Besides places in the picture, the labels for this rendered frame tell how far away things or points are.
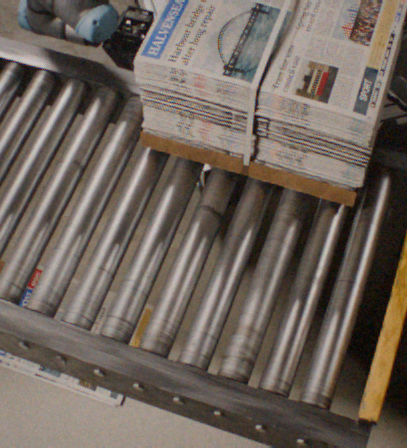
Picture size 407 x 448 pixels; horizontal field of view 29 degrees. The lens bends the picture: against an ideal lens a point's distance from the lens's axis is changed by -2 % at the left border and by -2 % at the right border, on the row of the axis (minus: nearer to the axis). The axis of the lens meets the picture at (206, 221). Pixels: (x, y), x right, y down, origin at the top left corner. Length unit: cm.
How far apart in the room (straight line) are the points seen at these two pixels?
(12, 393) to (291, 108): 120
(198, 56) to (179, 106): 10
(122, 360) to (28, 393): 88
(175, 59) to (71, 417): 111
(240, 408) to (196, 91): 48
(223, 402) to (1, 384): 101
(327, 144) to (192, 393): 42
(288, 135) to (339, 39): 17
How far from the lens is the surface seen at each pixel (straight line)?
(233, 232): 129
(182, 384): 119
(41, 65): 153
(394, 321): 123
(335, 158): 123
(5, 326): 126
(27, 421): 205
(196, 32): 123
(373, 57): 122
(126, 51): 153
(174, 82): 120
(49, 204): 134
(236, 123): 123
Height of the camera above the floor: 193
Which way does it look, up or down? 61 degrees down
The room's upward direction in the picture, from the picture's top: straight up
